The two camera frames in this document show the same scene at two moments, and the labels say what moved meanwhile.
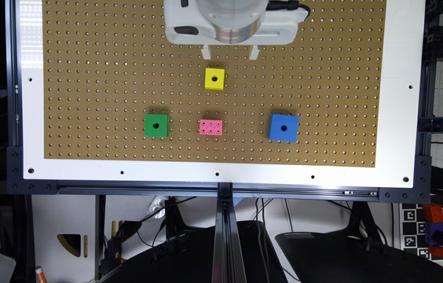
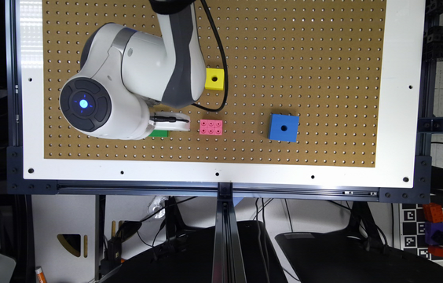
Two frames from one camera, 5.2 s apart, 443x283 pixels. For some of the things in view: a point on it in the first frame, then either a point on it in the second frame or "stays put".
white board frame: [399, 129] stays put
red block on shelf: [438, 251] stays put
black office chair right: [360, 252] stays put
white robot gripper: [184, 25] to [170, 121]
